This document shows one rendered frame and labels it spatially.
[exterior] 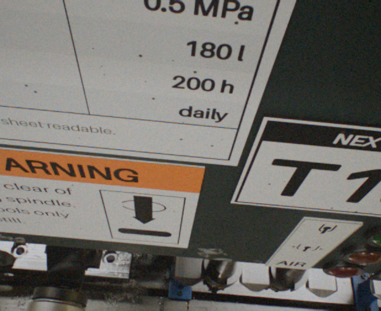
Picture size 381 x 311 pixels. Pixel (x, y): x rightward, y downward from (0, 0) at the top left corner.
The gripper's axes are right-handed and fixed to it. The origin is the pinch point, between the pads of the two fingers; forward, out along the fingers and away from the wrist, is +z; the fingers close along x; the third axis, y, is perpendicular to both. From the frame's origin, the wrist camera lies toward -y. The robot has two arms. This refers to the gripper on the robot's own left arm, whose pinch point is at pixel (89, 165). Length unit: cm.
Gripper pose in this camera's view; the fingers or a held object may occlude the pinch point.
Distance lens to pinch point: 65.4
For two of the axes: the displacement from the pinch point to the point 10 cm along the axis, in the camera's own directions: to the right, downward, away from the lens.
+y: -0.7, 5.0, 8.6
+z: 0.9, -8.6, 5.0
